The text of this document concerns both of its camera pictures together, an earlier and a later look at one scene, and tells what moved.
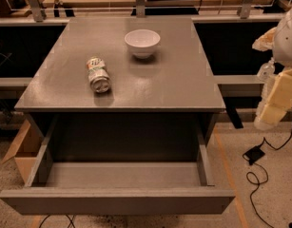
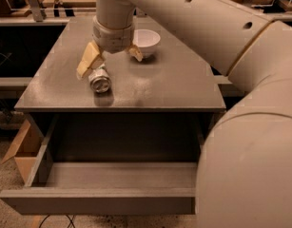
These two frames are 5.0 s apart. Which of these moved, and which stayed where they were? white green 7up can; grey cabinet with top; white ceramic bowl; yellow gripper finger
Moved: yellow gripper finger
Stayed: white ceramic bowl; grey cabinet with top; white green 7up can
